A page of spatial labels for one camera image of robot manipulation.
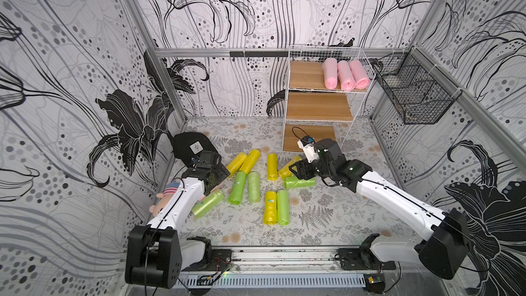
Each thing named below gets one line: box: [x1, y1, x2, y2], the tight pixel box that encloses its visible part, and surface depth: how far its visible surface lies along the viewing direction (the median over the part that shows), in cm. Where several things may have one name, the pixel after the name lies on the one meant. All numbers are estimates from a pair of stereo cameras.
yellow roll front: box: [263, 191, 278, 226], surface depth 84 cm
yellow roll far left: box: [226, 152, 248, 178], surface depth 98 cm
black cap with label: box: [172, 131, 218, 167], surface depth 102 cm
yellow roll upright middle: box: [267, 152, 279, 182], surface depth 97 cm
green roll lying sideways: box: [283, 175, 316, 190], surface depth 90 cm
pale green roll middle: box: [247, 171, 261, 203], surface depth 90 cm
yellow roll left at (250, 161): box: [239, 148, 261, 175], surface depth 98 cm
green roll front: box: [276, 189, 290, 226], surface depth 85 cm
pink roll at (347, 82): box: [337, 60, 356, 92], surface depth 73 cm
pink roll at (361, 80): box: [349, 58, 371, 90], surface depth 73 cm
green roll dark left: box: [228, 171, 248, 206], surface depth 90 cm
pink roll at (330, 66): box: [322, 57, 338, 91], surface depth 75 cm
